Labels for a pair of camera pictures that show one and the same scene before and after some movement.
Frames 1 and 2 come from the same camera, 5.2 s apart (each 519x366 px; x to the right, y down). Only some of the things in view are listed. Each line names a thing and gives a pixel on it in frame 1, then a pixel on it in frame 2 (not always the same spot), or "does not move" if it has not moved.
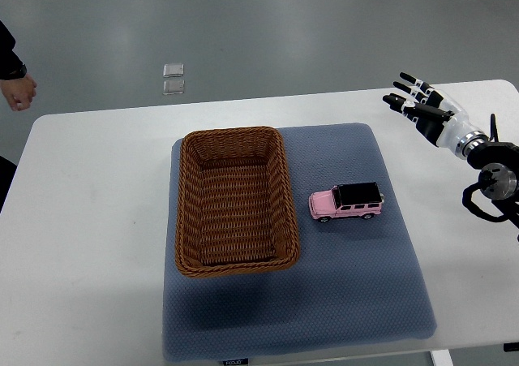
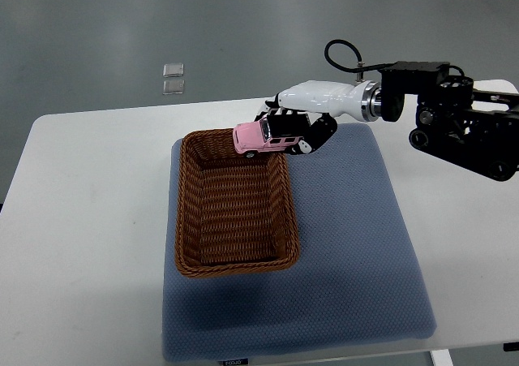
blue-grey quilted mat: x=358 y=279 does not move
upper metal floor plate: x=175 y=70 does not move
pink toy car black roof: x=365 y=200 -> x=270 y=132
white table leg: x=441 y=357 does not move
